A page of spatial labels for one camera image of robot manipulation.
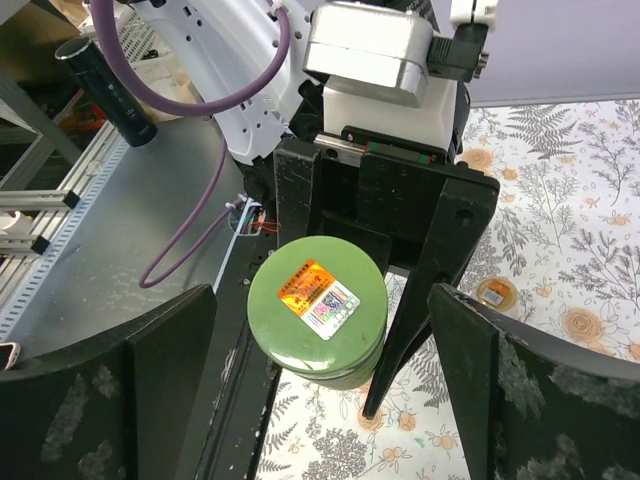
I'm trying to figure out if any green pill bottle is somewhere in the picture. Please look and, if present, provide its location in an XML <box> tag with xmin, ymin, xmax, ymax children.
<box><xmin>289</xmin><ymin>343</ymin><xmax>384</xmax><ymax>391</ymax></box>

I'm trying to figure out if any floral table mat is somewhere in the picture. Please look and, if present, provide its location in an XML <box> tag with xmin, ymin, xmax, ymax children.
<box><xmin>257</xmin><ymin>100</ymin><xmax>639</xmax><ymax>479</ymax></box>

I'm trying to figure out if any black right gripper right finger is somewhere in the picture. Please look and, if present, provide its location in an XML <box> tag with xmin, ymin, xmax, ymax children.
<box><xmin>428</xmin><ymin>284</ymin><xmax>639</xmax><ymax>479</ymax></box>

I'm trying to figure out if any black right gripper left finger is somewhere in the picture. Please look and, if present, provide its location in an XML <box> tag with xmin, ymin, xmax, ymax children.
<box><xmin>1</xmin><ymin>285</ymin><xmax>217</xmax><ymax>479</ymax></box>

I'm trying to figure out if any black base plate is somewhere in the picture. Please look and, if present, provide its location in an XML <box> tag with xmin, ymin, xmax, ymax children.
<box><xmin>197</xmin><ymin>149</ymin><xmax>301</xmax><ymax>480</ymax></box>

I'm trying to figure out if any clear pill bottle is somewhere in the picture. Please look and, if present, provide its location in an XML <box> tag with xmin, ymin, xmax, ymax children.
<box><xmin>475</xmin><ymin>276</ymin><xmax>519</xmax><ymax>318</ymax></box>

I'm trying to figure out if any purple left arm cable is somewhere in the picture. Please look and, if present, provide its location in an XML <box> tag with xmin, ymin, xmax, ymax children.
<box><xmin>88</xmin><ymin>0</ymin><xmax>292</xmax><ymax>290</ymax></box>

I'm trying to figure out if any black cylindrical bottle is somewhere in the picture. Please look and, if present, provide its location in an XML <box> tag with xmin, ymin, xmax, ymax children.
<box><xmin>55</xmin><ymin>36</ymin><xmax>158</xmax><ymax>147</ymax></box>

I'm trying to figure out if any green bottle cap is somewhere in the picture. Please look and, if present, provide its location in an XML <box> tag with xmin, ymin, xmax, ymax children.
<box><xmin>247</xmin><ymin>236</ymin><xmax>388</xmax><ymax>379</ymax></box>

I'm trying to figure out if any white cable duct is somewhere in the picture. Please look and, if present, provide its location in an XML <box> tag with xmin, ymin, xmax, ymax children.
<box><xmin>1</xmin><ymin>123</ymin><xmax>129</xmax><ymax>342</ymax></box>

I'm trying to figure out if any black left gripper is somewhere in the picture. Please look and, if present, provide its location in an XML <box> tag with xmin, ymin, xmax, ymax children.
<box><xmin>274</xmin><ymin>132</ymin><xmax>500</xmax><ymax>419</ymax></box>

